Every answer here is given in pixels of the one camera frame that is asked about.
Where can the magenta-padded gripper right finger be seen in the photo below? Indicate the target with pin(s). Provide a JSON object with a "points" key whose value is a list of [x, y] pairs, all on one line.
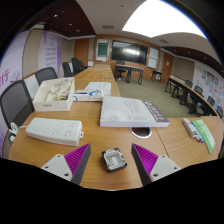
{"points": [[160, 166]]}

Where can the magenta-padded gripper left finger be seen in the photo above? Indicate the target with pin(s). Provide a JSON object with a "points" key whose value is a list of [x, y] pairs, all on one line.
{"points": [[60, 165]]}

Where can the black charger block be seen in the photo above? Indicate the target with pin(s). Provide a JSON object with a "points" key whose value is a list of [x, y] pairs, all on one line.
{"points": [[114, 160]]}

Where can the white power strip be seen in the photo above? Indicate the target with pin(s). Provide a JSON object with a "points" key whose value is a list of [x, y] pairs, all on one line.
{"points": [[53, 130]]}

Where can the white marker pack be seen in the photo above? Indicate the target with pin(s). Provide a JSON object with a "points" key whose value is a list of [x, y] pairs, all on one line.
{"points": [[191, 128]]}

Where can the green booklet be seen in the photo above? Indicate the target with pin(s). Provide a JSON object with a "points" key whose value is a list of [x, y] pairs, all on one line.
{"points": [[205, 135]]}

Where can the white open compartment box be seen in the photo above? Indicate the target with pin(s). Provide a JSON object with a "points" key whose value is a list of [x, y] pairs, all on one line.
{"points": [[51, 104]]}

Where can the white book with dark spine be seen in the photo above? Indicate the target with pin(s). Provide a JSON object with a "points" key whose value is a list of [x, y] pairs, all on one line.
{"points": [[128, 111]]}

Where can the flat white and blue box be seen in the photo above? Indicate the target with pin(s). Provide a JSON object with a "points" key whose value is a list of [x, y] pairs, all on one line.
{"points": [[87, 97]]}

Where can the black mesh office chair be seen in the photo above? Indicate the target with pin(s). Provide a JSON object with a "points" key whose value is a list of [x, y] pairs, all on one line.
{"points": [[46, 75], [15, 103]]}

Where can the long wooden side table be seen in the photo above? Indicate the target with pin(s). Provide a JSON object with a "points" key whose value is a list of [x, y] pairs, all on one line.
{"points": [[185, 88]]}

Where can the row of black side chairs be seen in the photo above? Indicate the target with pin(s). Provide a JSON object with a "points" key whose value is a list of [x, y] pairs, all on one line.
{"points": [[199, 89]]}

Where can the white printed paper sheet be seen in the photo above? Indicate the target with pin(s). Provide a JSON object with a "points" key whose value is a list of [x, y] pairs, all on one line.
{"points": [[100, 87]]}

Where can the small wooden side desk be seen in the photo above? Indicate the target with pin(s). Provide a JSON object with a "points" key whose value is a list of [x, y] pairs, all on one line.
{"points": [[157, 71]]}

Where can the group of black office chairs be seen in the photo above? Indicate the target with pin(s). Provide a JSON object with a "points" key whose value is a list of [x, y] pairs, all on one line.
{"points": [[75, 65]]}

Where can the wooden desk with dark legs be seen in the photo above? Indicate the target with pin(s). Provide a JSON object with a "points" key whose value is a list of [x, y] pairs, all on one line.
{"points": [[130, 67]]}

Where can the whiteboard with green panel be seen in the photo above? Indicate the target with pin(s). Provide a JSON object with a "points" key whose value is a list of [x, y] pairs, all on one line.
{"points": [[102, 49]]}

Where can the large bright ceiling light panel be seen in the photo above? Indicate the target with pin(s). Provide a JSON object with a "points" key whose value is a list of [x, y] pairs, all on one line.
{"points": [[160, 18]]}

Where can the colourful wall poster display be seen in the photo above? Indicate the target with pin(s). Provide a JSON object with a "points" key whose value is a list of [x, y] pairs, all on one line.
{"points": [[211, 80]]}

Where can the plain white wall board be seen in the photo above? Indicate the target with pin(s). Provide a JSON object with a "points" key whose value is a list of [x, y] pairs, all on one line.
{"points": [[153, 58]]}

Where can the wide purple white wall banner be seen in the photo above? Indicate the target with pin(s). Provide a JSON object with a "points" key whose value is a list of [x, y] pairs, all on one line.
{"points": [[10, 66]]}

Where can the narrow purple wall banner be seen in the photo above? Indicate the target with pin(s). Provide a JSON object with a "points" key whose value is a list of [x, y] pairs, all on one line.
{"points": [[49, 51]]}

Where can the large black wall screen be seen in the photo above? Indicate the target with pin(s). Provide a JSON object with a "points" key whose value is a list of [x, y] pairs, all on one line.
{"points": [[129, 52]]}

